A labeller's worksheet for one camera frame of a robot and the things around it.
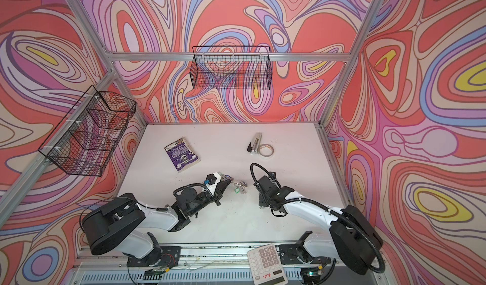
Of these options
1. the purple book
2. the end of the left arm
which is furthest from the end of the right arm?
the purple book

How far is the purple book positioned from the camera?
1.01m

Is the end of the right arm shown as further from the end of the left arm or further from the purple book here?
the purple book
